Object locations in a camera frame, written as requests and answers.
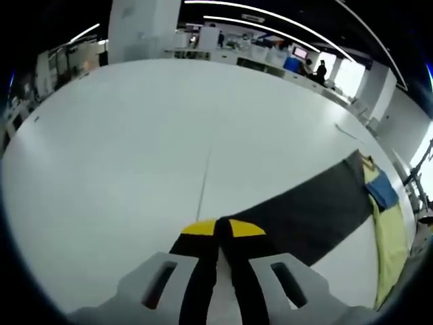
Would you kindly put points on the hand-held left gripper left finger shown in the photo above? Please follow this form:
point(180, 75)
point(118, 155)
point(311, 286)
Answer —
point(199, 281)

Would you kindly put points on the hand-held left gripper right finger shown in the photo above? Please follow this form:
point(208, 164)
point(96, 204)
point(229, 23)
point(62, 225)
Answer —
point(247, 281)

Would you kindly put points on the yellow blue grey garment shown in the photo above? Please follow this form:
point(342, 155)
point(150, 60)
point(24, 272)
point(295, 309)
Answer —
point(321, 210)

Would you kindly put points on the black metal stand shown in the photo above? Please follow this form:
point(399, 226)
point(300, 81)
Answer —
point(417, 176)

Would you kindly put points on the blue bin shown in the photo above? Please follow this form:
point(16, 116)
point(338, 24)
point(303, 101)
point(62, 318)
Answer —
point(293, 63)

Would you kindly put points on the white counter row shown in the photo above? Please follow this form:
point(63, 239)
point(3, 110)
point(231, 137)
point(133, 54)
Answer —
point(220, 55)

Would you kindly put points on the long ceiling light strip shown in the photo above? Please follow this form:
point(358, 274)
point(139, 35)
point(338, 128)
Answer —
point(270, 14)
point(264, 29)

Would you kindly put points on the white square pillar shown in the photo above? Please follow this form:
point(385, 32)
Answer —
point(142, 30)

